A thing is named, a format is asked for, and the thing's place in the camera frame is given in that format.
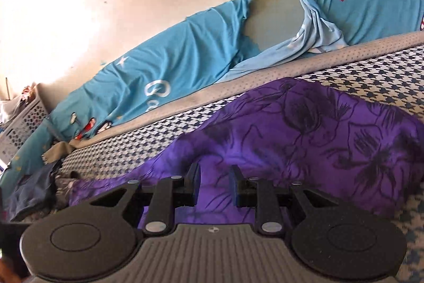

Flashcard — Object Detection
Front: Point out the blue printed bed sheet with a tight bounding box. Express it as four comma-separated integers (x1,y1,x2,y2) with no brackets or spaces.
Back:
0,0,424,184

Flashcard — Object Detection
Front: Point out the grey dotted mattress edging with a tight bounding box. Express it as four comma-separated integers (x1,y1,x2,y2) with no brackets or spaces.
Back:
41,31,424,164

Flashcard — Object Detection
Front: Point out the light blue cloth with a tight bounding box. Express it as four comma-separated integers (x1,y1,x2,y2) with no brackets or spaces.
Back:
228,0,348,71

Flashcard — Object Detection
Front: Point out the grey patterned garment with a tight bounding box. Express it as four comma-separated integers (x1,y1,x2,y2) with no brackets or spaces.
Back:
55,177,83,212

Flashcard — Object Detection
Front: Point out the houndstooth bed cover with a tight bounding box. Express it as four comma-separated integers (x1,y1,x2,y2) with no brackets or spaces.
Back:
56,44,424,283

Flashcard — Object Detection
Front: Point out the grey padded headboard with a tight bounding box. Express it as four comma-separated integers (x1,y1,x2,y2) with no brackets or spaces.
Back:
243,0,307,55

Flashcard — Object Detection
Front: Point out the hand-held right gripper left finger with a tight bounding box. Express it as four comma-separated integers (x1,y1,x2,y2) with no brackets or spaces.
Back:
89,164,201,234

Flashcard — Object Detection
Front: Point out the white laundry basket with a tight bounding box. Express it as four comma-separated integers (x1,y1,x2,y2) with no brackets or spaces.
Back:
0,84,50,166

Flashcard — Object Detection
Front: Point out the navy cloth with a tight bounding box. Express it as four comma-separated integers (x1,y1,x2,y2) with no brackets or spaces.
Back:
7,164,58,222

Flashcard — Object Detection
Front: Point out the purple floral garment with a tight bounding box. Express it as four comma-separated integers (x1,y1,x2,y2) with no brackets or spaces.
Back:
68,77,424,227

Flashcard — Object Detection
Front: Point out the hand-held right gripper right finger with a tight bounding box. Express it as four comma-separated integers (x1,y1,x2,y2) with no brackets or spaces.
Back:
229,165,335,234

